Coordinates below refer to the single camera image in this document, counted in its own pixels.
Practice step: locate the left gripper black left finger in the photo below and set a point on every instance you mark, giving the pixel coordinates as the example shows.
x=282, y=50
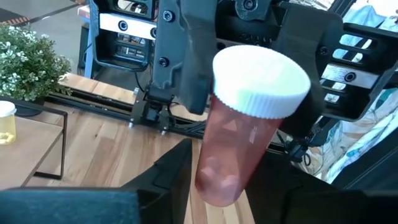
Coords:
x=168, y=186

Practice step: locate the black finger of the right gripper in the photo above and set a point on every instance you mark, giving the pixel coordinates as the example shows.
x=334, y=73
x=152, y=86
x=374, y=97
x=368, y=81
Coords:
x=314, y=37
x=186, y=62

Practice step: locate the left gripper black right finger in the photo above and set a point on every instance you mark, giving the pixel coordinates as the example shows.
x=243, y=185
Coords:
x=273, y=193

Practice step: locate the red medicine bottle white cap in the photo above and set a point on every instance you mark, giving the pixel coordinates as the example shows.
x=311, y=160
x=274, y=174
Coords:
x=230, y=149

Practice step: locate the yellow medicine bottle white cap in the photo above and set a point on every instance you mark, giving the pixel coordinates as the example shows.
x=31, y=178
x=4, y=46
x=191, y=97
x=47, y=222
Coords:
x=7, y=127

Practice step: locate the light blue patterned cloth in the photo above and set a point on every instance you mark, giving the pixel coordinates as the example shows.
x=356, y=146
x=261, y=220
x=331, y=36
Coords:
x=357, y=146

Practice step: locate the potted green artificial plant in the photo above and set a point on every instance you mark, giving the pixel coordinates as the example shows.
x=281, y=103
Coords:
x=28, y=62

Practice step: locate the black hazard-striped floor mat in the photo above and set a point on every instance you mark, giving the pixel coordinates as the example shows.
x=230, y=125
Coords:
x=7, y=14

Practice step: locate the blue-grey metal table frame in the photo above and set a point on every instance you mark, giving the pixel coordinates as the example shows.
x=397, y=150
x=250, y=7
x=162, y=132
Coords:
x=87, y=56

